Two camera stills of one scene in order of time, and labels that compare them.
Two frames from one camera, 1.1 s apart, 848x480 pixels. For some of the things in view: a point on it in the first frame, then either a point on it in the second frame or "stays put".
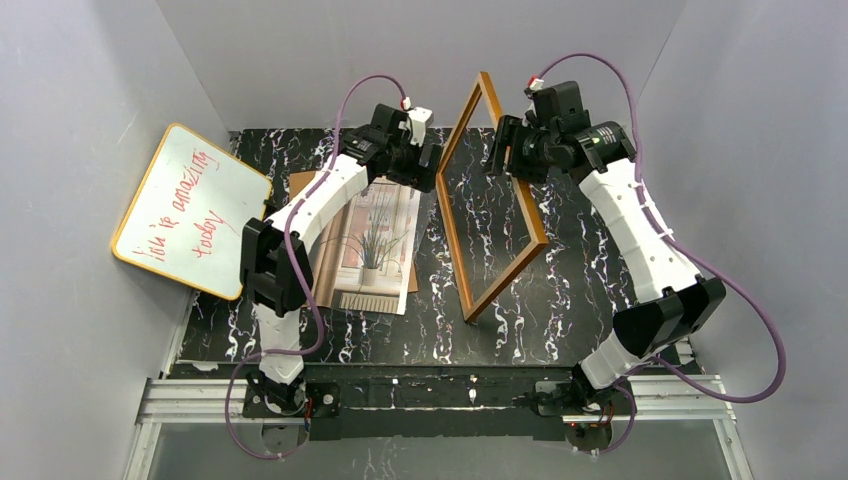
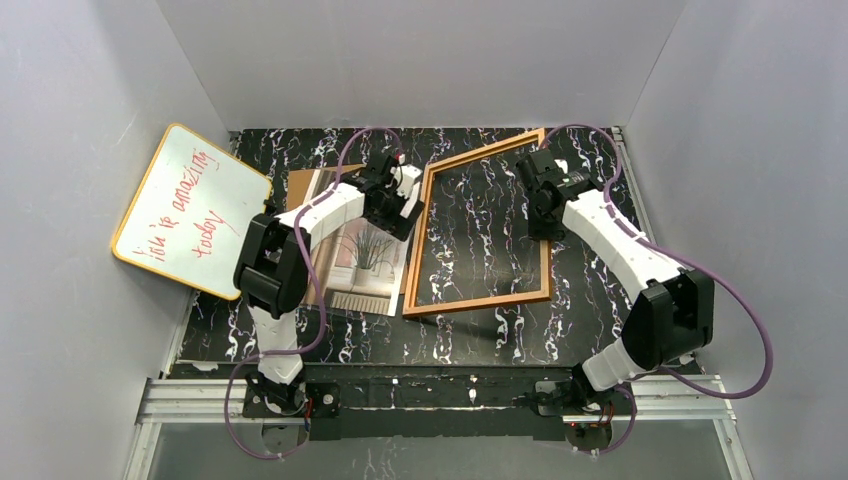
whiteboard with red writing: x=186 y=220 stays put
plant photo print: x=364 y=263 stays put
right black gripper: x=505 y=145 -> x=542 y=216
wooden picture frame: x=469 y=314 -> x=411 y=307
